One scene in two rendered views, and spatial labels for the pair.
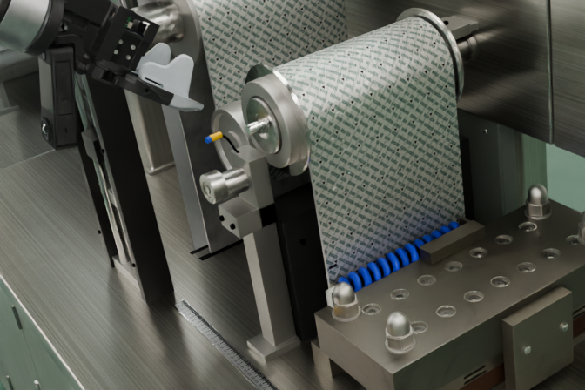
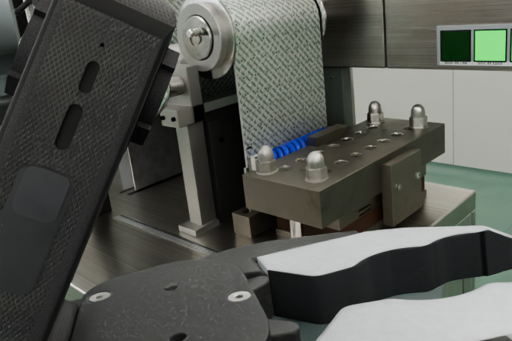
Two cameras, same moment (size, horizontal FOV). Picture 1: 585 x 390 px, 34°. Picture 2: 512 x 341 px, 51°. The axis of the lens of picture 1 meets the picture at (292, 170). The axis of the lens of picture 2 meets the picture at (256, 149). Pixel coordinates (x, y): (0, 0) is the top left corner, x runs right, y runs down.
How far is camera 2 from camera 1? 0.49 m
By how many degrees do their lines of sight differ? 18
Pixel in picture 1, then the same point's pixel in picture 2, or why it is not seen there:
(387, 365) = (313, 188)
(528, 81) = (366, 26)
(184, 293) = (120, 211)
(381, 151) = (279, 64)
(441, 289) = (331, 154)
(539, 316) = (404, 162)
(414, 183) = (298, 94)
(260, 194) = (193, 95)
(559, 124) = (391, 50)
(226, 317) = (157, 218)
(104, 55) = not seen: outside the picture
